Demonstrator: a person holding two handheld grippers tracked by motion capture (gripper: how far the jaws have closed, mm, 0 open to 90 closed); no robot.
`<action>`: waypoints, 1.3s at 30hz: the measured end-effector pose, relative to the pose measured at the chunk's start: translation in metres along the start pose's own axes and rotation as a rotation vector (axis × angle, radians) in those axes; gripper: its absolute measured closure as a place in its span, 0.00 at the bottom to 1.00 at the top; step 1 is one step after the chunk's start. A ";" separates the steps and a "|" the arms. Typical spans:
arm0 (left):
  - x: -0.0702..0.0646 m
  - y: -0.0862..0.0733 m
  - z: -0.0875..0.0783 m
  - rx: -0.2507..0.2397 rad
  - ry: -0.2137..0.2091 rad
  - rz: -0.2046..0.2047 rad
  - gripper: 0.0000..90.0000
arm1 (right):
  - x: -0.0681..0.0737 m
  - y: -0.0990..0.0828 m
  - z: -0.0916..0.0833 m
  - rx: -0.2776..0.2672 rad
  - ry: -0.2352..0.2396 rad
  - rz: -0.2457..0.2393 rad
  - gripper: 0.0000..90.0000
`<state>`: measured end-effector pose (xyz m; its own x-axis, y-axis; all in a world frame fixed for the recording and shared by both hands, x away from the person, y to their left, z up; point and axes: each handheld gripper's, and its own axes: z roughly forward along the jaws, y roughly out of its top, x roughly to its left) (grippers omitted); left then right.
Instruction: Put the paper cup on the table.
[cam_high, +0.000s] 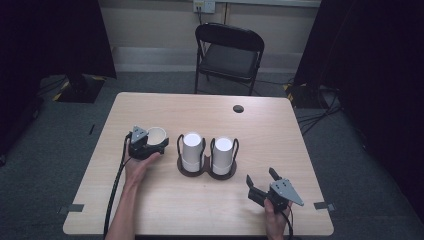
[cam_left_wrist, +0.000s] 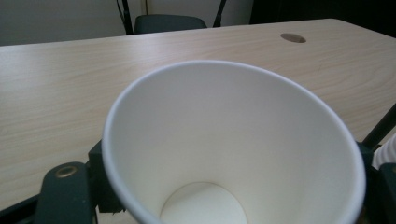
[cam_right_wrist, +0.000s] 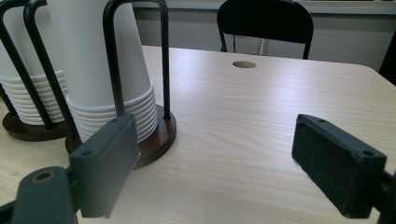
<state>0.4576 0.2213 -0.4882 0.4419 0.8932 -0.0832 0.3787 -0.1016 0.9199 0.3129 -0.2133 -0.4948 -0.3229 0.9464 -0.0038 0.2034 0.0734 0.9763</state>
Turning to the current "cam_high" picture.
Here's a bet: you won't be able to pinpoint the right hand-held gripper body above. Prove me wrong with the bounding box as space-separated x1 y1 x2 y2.
264 178 305 214

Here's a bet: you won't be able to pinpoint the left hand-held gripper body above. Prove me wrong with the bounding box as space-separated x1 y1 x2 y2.
127 125 166 161

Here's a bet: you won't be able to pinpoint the single white paper cup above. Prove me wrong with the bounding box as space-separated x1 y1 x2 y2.
146 126 167 147

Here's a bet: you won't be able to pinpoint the stack of white paper cups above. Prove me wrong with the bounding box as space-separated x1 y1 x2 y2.
181 132 204 173
211 136 235 176

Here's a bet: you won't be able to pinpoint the dark double cup holder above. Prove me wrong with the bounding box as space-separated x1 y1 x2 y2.
176 133 240 181

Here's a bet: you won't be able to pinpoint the person's left hand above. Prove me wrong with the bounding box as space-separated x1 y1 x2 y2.
123 146 162 188

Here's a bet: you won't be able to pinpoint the person's right hand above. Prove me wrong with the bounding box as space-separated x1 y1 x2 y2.
263 198 294 240

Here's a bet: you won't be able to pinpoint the grey tape strip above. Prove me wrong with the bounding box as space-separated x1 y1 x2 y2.
313 201 336 212
58 203 85 215

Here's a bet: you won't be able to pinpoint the black stand base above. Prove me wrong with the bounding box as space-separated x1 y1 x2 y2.
283 82 323 109
53 74 107 104

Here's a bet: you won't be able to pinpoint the black folding chair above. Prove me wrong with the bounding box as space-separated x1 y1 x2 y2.
194 22 266 97

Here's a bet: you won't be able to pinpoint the dark curtain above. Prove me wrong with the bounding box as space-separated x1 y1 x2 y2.
293 0 424 214
0 0 118 158

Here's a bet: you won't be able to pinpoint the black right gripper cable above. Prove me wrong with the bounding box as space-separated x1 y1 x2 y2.
281 206 296 240

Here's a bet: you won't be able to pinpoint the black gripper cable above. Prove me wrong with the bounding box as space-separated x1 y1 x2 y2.
281 206 296 240
102 132 134 240

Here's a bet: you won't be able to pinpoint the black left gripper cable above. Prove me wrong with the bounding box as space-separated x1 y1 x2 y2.
102 132 134 240

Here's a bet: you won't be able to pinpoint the black floor cables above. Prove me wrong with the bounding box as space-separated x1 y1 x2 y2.
296 86 343 136

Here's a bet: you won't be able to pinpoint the white wall socket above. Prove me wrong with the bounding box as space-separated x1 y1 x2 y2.
193 0 216 15

